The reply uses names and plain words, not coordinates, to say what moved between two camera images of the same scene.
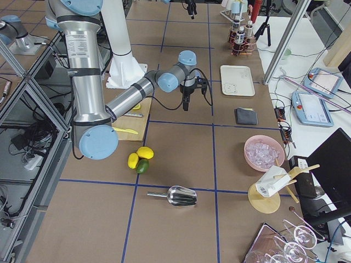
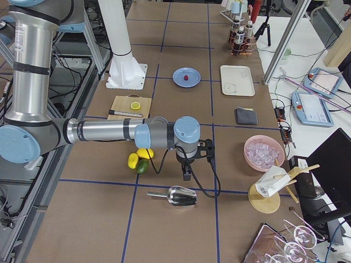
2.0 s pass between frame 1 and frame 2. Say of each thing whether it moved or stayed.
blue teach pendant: stayed
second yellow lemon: stayed
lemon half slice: stayed
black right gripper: moved
